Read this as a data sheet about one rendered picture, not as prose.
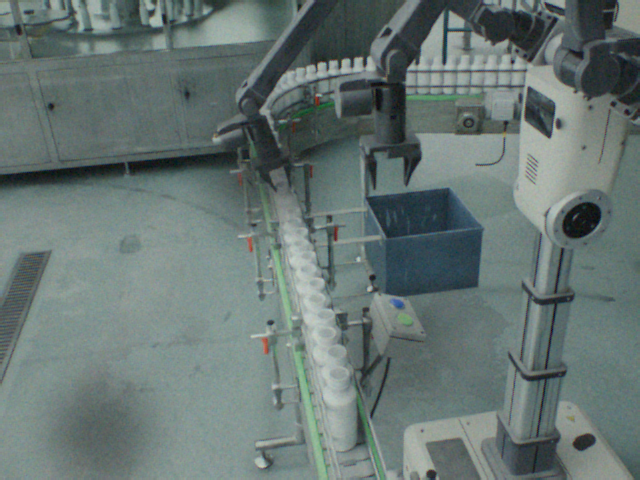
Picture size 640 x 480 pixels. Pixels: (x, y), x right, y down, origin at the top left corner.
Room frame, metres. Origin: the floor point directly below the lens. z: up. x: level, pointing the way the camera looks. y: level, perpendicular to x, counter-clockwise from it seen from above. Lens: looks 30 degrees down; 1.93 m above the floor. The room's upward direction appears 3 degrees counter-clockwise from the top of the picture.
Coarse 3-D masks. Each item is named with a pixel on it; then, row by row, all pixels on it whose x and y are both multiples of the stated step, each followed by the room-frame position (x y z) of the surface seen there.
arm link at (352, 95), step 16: (400, 64) 1.12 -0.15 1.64; (336, 80) 1.17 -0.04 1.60; (352, 80) 1.14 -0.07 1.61; (368, 80) 1.14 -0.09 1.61; (384, 80) 1.14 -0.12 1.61; (400, 80) 1.13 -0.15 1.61; (336, 96) 1.16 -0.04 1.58; (352, 96) 1.13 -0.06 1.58; (368, 96) 1.14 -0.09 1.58; (352, 112) 1.13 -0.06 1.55; (368, 112) 1.14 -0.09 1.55
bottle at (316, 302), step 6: (312, 294) 1.14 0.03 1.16; (318, 294) 1.14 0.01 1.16; (312, 300) 1.14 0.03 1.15; (318, 300) 1.14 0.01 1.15; (324, 300) 1.12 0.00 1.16; (312, 306) 1.11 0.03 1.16; (318, 306) 1.11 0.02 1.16; (324, 306) 1.12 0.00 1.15; (306, 312) 1.13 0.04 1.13; (312, 312) 1.11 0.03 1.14; (306, 318) 1.12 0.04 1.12; (312, 318) 1.11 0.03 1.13; (306, 324) 1.11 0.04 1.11; (312, 324) 1.10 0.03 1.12; (306, 330) 1.11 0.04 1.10; (306, 348) 1.12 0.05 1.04
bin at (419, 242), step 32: (416, 192) 2.07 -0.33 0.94; (448, 192) 2.08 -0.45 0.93; (384, 224) 2.05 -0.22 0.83; (416, 224) 2.07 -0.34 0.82; (448, 224) 2.07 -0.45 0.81; (480, 224) 1.80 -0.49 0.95; (384, 256) 1.76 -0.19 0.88; (416, 256) 1.75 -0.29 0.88; (448, 256) 1.77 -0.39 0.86; (384, 288) 1.75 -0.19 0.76; (416, 288) 1.75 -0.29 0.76; (448, 288) 1.77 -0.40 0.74
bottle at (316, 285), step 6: (312, 282) 1.20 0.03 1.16; (318, 282) 1.20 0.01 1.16; (324, 282) 1.18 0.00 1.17; (312, 288) 1.17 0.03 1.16; (318, 288) 1.17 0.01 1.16; (324, 288) 1.18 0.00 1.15; (324, 294) 1.18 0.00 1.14; (306, 300) 1.18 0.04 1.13; (330, 300) 1.18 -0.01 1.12; (306, 306) 1.17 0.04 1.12; (330, 306) 1.18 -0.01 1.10
